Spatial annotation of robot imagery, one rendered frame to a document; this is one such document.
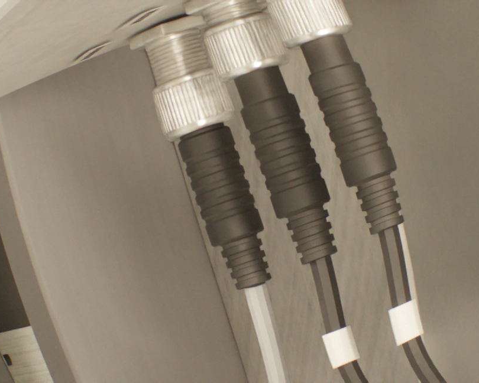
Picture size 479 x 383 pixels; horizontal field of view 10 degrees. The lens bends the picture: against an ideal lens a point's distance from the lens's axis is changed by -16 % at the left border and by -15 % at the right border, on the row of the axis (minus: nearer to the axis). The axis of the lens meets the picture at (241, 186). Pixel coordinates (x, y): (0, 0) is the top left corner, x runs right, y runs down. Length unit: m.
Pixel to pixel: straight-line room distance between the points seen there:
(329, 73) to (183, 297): 0.18
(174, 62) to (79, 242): 0.11
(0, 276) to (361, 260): 0.95
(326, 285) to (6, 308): 1.00
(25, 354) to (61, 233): 0.86
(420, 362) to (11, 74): 0.11
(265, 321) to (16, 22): 0.15
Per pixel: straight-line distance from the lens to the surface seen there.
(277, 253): 0.73
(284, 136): 0.62
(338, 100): 0.59
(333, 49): 0.59
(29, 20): 0.54
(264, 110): 0.62
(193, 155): 0.66
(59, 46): 0.62
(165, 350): 0.76
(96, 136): 0.76
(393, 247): 0.59
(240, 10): 0.62
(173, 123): 0.66
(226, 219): 0.65
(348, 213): 0.69
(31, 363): 1.61
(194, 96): 0.65
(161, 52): 0.66
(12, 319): 1.62
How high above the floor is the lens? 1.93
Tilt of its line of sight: 40 degrees down
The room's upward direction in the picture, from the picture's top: 3 degrees clockwise
